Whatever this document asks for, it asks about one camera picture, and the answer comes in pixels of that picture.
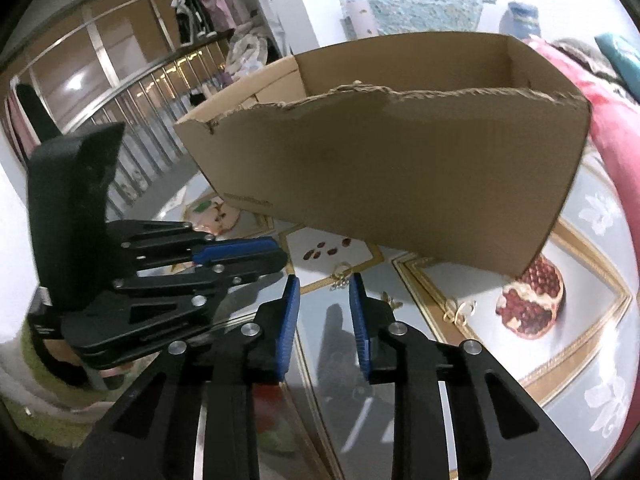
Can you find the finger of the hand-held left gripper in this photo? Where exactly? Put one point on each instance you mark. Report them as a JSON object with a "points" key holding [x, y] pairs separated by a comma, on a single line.
{"points": [[235, 250], [250, 265]]}

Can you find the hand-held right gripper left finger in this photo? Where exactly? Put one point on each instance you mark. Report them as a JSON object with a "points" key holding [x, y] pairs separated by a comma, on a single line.
{"points": [[291, 320]]}

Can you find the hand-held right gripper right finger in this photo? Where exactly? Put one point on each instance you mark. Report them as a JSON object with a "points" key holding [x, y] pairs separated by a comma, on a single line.
{"points": [[359, 325]]}

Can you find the gold loop earring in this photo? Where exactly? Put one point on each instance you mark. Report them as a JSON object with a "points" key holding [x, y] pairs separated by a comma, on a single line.
{"points": [[342, 272]]}

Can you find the brown cardboard box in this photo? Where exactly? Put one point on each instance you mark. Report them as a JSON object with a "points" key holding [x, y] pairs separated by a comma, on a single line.
{"points": [[400, 170]]}

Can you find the person's left forearm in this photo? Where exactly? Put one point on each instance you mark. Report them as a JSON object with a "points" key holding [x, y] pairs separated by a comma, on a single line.
{"points": [[45, 400]]}

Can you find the person's left hand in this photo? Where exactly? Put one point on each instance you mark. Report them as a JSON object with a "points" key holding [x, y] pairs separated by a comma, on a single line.
{"points": [[55, 351]]}

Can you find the small gold butterfly earring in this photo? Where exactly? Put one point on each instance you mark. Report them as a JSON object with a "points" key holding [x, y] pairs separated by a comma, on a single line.
{"points": [[391, 301]]}

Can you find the beige shoe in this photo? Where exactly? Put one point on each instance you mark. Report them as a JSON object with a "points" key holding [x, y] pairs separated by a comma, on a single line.
{"points": [[135, 180]]}

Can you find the pink cloth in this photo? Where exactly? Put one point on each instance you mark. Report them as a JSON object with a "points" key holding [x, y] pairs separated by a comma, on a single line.
{"points": [[20, 130]]}

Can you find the black chair back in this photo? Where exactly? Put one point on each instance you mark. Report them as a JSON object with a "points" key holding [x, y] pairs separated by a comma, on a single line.
{"points": [[35, 115]]}

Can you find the metal stair railing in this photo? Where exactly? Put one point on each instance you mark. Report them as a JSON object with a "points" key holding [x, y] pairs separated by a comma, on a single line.
{"points": [[150, 110]]}

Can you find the fruit print tablecloth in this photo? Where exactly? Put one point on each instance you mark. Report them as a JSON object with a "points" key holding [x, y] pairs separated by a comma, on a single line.
{"points": [[500, 350]]}

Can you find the wooden wardrobe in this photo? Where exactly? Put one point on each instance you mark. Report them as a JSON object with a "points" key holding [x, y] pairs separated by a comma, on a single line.
{"points": [[115, 20]]}

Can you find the white quilt pile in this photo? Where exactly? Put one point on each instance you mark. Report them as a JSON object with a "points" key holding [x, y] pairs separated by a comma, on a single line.
{"points": [[250, 50]]}

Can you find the hanging clothes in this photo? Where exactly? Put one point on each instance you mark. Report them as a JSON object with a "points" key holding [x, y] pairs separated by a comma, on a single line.
{"points": [[200, 10]]}

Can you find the blue white vase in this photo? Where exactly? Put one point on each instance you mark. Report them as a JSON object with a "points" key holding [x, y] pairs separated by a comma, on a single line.
{"points": [[520, 20]]}

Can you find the teal pillow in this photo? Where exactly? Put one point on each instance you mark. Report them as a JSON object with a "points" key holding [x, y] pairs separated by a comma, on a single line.
{"points": [[620, 55]]}

